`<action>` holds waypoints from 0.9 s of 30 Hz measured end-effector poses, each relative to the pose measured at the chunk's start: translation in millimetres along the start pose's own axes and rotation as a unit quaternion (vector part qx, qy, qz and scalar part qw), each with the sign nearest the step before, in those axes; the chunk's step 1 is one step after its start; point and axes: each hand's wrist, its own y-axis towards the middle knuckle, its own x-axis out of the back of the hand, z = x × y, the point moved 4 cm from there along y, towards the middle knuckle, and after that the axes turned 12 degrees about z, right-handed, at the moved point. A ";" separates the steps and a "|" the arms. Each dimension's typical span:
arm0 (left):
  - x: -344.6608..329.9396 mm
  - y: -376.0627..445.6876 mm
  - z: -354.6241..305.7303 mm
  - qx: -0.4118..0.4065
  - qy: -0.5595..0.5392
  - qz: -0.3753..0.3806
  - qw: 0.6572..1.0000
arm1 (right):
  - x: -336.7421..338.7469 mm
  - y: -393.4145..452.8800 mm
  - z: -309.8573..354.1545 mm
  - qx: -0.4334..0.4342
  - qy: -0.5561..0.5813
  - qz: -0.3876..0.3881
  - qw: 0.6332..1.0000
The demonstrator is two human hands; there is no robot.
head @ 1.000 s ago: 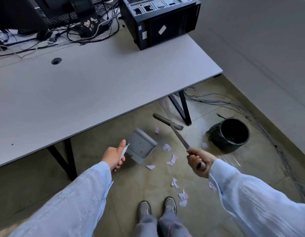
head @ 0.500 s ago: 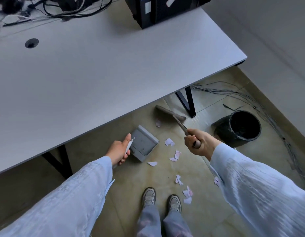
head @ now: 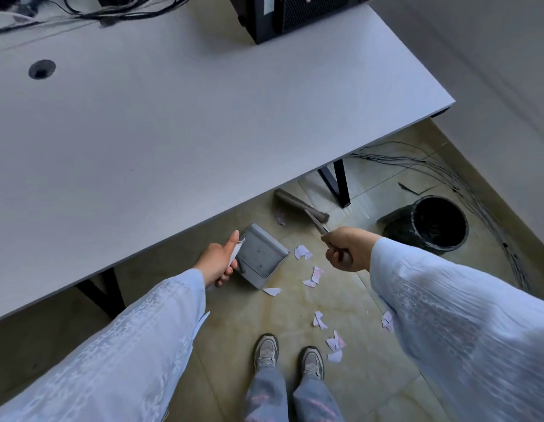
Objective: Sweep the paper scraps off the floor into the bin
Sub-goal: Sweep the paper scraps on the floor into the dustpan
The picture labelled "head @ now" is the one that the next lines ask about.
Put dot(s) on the person's left hand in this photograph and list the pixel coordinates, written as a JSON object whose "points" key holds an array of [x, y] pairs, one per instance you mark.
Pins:
{"points": [[215, 263]]}

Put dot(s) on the person's right hand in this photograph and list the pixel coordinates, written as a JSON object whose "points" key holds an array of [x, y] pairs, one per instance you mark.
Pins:
{"points": [[351, 248]]}

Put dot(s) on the pink paper scraps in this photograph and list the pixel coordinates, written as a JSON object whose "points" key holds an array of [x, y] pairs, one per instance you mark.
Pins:
{"points": [[303, 252]]}

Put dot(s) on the grey broom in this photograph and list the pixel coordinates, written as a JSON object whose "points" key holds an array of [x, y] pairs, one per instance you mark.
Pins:
{"points": [[298, 202]]}

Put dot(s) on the black waste bin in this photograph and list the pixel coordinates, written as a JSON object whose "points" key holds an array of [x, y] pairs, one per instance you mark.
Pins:
{"points": [[439, 224]]}

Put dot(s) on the person's left forearm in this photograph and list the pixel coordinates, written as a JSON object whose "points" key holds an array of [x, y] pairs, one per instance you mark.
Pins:
{"points": [[113, 356]]}

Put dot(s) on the person's right forearm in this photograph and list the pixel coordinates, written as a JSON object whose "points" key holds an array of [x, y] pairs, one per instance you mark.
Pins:
{"points": [[465, 338]]}

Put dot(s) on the person's left shoe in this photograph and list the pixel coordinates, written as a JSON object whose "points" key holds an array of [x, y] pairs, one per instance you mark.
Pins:
{"points": [[266, 351]]}

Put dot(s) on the person's shoe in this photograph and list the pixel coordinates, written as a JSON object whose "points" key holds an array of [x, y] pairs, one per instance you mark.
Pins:
{"points": [[266, 351], [311, 362]]}

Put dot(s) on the person's right shoe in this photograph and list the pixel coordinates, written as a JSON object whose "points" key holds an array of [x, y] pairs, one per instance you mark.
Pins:
{"points": [[311, 362]]}

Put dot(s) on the person's left leg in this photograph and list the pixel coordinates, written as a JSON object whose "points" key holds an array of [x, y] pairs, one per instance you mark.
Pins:
{"points": [[265, 397]]}

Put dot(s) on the person's leg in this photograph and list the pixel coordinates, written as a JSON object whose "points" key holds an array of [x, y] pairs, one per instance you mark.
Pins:
{"points": [[265, 397], [316, 402]]}

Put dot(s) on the person's right leg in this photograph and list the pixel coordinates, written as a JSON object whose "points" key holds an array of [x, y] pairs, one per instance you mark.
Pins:
{"points": [[316, 402]]}

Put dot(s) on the black strip piece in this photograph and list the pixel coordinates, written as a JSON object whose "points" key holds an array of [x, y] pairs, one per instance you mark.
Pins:
{"points": [[408, 188]]}

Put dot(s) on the white table black legs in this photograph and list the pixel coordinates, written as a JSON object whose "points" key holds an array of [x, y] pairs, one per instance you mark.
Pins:
{"points": [[166, 127]]}

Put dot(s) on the black computer tower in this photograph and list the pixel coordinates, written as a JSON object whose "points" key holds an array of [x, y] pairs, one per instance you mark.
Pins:
{"points": [[263, 17]]}

